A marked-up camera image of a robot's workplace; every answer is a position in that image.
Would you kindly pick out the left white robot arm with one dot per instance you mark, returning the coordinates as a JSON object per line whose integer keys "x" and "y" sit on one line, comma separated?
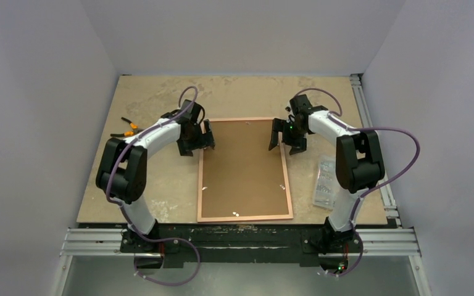
{"x": 122, "y": 173}

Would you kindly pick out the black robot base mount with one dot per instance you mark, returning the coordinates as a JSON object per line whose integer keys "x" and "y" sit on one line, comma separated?
{"x": 308, "y": 245}

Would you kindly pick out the clear plastic screw box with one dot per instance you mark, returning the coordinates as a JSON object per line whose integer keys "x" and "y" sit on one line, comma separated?
{"x": 326, "y": 184}

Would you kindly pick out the pink picture frame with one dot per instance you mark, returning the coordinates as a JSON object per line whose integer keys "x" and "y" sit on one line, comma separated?
{"x": 288, "y": 196}

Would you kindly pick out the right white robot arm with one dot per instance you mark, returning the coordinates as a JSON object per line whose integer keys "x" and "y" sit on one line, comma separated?
{"x": 359, "y": 162}

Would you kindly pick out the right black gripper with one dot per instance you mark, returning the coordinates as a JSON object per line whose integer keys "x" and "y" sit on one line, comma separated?
{"x": 285, "y": 136}

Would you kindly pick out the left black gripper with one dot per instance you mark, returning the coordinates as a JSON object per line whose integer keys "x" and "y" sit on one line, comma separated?
{"x": 205, "y": 140}

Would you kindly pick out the brown backing board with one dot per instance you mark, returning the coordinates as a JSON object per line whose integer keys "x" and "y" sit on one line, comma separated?
{"x": 241, "y": 171}

